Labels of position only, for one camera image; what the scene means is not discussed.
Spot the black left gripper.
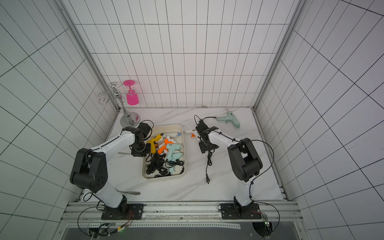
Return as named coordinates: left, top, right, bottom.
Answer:
left=131, top=139, right=152, bottom=158

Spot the yellow glue gun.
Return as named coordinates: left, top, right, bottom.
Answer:
left=147, top=134, right=163, bottom=154

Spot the cream plastic storage tray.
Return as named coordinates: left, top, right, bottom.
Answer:
left=142, top=124, right=187, bottom=180

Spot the large white glue gun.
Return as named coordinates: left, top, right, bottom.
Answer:
left=163, top=131, right=182, bottom=139

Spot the light teal glue gun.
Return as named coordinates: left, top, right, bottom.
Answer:
left=166, top=144, right=183, bottom=162

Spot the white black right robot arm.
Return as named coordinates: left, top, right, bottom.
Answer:
left=198, top=127, right=263, bottom=212

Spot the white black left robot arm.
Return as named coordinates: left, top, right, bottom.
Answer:
left=70, top=122, right=152, bottom=209

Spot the large mint glue gun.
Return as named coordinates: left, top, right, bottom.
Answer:
left=216, top=112, right=241, bottom=129

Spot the chrome wine glass rack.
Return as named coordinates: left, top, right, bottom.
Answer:
left=98, top=82, right=140, bottom=127

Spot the metal fork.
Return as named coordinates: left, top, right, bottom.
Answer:
left=119, top=191, right=141, bottom=195

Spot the pink plastic wine glass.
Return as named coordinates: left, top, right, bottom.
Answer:
left=123, top=80, right=140, bottom=106

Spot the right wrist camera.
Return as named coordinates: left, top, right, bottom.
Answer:
left=196, top=120, right=209, bottom=137

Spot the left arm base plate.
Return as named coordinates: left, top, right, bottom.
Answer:
left=101, top=204, right=144, bottom=221

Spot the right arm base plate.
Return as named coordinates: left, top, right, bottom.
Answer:
left=218, top=203, right=262, bottom=220

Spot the aluminium mounting rail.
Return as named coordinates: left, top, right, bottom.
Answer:
left=59, top=201, right=304, bottom=232

